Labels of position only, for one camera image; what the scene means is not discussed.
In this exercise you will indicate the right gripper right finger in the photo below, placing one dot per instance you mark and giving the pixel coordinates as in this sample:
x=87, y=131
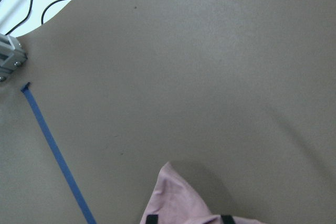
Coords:
x=227, y=219

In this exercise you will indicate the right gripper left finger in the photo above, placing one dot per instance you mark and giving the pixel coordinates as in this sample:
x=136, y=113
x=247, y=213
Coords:
x=151, y=219

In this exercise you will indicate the pink Snoopy t-shirt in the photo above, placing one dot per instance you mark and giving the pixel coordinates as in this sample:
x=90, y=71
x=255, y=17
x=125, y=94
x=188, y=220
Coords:
x=174, y=200

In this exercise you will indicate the aluminium frame post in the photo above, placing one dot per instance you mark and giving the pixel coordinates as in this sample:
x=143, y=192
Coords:
x=13, y=56

